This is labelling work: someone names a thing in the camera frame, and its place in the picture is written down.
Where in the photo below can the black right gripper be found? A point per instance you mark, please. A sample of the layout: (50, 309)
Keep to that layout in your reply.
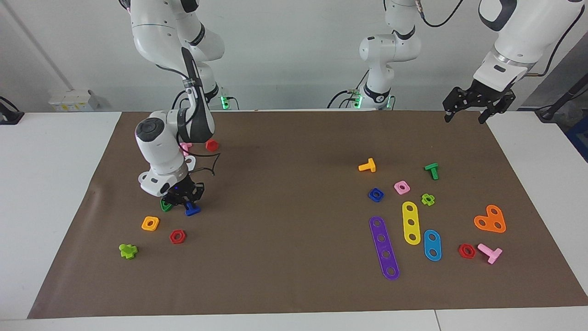
(183, 192)

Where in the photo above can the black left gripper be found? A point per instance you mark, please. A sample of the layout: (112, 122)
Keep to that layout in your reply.
(482, 95)

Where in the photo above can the blue plastic screw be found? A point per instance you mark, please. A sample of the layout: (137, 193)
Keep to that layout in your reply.
(193, 211)

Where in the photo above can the blue square plastic nut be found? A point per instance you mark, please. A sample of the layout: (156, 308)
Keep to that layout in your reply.
(371, 196)

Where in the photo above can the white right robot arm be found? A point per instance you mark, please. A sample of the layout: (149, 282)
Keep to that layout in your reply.
(156, 147)

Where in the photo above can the green triangular plastic nut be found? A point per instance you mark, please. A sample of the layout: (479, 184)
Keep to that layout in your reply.
(164, 207)

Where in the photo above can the red hexagonal plastic nut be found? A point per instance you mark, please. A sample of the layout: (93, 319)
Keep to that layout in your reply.
(461, 253)
(183, 233)

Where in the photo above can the orange square plastic nut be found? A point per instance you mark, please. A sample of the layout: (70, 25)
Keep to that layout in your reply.
(156, 219)

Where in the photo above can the pink plastic screw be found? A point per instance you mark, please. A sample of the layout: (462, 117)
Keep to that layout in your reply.
(489, 252)
(186, 147)

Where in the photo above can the red plastic screw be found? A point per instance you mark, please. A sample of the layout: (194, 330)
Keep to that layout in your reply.
(212, 145)

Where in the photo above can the dark green plastic screw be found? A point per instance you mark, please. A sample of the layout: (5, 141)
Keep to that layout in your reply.
(432, 170)

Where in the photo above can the lime green plastic screw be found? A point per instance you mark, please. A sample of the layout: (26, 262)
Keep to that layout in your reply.
(127, 251)

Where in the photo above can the lime green flower nut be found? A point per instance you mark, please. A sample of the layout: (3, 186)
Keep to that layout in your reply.
(424, 201)

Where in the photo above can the pink square plastic nut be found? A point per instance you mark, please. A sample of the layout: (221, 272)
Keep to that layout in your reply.
(407, 190)

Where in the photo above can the orange plastic screw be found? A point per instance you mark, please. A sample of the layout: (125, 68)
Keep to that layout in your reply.
(367, 166)

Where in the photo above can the white curved perforated plate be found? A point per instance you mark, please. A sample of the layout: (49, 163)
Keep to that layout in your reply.
(193, 158)

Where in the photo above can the brown table mat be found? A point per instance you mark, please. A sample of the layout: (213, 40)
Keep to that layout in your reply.
(285, 230)

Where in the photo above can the black stand pole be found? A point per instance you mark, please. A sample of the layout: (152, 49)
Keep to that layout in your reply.
(565, 99)

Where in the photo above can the orange heart-shaped plastic plate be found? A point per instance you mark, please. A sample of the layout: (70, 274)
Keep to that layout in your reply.
(490, 220)

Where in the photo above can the yellow three-hole plastic plate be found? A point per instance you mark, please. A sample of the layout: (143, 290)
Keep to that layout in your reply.
(411, 215)

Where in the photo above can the blue crate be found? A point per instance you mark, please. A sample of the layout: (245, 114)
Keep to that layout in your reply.
(579, 135)

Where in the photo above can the blue two-hole plastic plate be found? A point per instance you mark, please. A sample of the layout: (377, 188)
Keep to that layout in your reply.
(432, 245)

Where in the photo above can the purple four-hole plastic strip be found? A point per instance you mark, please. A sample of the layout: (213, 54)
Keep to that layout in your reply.
(384, 246)

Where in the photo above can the white power strip box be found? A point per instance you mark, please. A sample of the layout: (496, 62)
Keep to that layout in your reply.
(69, 102)

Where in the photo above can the black table clamp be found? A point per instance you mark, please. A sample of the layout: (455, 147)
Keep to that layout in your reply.
(9, 117)

